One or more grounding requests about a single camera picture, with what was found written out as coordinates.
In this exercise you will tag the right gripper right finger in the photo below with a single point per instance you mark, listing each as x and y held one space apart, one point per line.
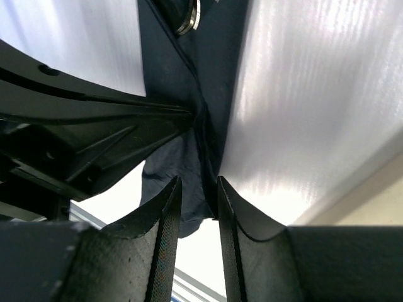
267 261

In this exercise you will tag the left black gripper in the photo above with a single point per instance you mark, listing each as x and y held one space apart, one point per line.
46 163

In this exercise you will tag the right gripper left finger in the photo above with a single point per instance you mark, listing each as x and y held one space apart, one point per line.
88 255

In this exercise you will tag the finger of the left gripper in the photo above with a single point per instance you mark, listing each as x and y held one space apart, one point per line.
30 90

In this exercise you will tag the black paper napkin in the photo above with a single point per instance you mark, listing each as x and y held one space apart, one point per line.
196 70

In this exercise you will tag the silver fork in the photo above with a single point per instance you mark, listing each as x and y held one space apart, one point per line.
191 19

